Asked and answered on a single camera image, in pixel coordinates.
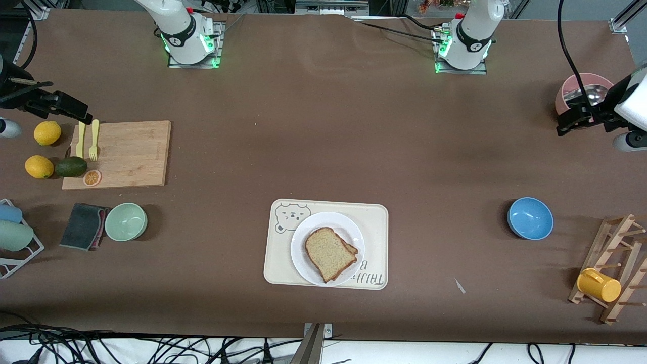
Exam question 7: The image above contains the pale green bowl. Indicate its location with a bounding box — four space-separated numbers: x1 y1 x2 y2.
105 203 148 242

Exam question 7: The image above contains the grey metal table bracket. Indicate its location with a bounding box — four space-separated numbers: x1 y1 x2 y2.
291 323 333 364

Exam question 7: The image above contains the yellow mug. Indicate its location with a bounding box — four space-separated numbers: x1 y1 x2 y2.
577 268 622 303

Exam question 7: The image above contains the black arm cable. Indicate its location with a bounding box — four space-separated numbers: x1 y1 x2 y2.
15 0 39 69
558 0 603 123

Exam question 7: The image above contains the grey metal box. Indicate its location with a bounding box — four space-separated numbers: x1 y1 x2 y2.
296 0 369 16

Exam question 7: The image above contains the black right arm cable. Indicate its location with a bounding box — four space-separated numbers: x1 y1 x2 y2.
15 0 39 69

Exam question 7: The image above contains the wooden cutting board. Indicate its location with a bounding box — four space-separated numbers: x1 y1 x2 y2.
62 120 172 191

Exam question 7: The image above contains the cream tray with bear print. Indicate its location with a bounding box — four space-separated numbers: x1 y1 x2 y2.
263 199 389 291

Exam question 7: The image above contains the dark green avocado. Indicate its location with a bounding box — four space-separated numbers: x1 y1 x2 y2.
55 156 88 178

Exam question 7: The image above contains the wooden mug rack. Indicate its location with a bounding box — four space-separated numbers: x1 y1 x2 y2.
568 214 647 325

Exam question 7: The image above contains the metal spoon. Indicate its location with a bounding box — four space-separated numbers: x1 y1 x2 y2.
564 85 609 108

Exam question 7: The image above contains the brown sandwich top bread slice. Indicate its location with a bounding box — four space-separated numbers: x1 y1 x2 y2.
305 227 358 283

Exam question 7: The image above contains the black cable on table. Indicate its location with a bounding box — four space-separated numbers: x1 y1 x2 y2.
354 18 440 45

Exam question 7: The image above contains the white round plate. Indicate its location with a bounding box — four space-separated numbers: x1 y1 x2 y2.
291 212 365 287

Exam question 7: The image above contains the light blue cup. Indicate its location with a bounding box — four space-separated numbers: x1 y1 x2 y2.
0 203 23 224

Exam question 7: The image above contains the pink ribbed bowl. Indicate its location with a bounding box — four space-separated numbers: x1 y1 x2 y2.
555 73 615 117

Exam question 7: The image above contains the dark grey folded cloth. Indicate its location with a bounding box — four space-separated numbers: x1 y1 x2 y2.
60 203 109 251

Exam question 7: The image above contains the black cable bundle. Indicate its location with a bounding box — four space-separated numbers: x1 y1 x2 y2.
0 313 304 364

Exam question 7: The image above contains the blue bowl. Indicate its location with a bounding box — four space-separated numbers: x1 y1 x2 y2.
507 197 554 240

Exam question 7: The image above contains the yellow lemon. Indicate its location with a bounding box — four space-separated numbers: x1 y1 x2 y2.
25 155 55 179
34 121 62 147

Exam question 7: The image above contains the yellow plastic fork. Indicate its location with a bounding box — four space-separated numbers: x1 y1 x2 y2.
89 119 100 162

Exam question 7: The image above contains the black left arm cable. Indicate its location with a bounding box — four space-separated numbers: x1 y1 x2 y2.
558 0 603 123

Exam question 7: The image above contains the white wire cup rack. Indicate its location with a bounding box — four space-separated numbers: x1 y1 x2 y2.
0 199 45 279

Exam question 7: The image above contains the pale green cup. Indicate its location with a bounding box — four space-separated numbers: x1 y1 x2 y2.
0 220 34 252

